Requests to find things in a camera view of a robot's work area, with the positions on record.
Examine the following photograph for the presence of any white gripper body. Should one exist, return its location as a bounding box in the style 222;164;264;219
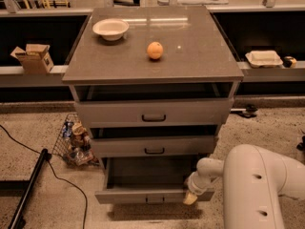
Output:
186;172;218;196

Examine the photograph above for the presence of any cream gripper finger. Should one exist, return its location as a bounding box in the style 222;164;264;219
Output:
183;191;197;205

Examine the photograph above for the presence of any grey bottom drawer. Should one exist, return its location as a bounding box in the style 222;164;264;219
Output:
94;156;215;206

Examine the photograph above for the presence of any grey drawer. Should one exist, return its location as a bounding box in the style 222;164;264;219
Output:
91;135;218;157
94;156;215;206
74;98;234;128

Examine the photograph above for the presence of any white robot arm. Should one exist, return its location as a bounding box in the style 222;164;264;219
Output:
183;144;305;229

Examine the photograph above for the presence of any grey top drawer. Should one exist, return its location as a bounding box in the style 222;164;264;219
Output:
74;98;234;128

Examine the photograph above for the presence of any grey middle drawer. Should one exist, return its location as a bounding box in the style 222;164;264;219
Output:
91;135;218;157

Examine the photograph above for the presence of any grey drawer cabinet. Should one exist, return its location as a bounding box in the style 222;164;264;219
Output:
62;5;245;164

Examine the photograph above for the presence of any open cardboard box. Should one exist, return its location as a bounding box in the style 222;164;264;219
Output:
10;44;53;74

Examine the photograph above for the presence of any orange fruit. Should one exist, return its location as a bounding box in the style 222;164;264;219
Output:
147;42;163;60

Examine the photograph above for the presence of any white foam takeout container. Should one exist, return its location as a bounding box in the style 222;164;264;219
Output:
245;51;283;68

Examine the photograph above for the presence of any black yellow tape measure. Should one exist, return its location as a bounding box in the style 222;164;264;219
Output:
282;56;296;68

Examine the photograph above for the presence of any white paper bowl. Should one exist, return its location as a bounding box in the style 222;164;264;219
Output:
92;19;129;41

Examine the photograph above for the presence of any black floor bracket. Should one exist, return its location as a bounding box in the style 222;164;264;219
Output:
231;105;257;118

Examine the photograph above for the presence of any black floor cable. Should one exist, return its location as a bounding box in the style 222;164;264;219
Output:
0;123;89;229

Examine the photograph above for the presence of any wire basket with items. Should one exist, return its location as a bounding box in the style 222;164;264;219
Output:
51;114;99;166

